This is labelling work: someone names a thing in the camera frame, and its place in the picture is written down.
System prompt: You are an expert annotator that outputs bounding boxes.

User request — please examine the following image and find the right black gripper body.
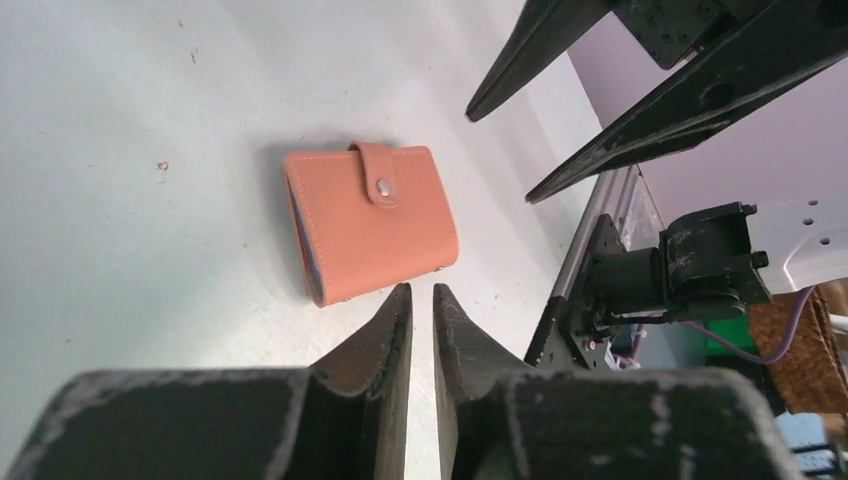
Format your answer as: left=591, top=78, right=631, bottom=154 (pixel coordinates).
left=611, top=0, right=771, bottom=70

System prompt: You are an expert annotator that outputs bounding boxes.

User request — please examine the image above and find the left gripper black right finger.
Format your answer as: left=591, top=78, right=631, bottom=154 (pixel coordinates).
left=433, top=283, right=529, bottom=479

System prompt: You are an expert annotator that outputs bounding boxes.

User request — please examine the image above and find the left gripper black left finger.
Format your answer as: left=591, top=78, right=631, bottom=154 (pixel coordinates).
left=307, top=283, right=413, bottom=479

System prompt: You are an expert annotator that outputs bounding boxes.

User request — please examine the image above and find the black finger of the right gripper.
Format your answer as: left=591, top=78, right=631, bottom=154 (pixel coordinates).
left=525, top=1, right=847, bottom=204
left=465, top=0, right=613, bottom=122

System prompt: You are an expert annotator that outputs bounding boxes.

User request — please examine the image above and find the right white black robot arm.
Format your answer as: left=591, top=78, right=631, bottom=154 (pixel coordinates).
left=465, top=1, right=847, bottom=321

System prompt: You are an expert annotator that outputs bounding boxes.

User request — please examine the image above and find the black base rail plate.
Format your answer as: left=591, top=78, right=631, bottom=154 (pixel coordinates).
left=524, top=214, right=625, bottom=371

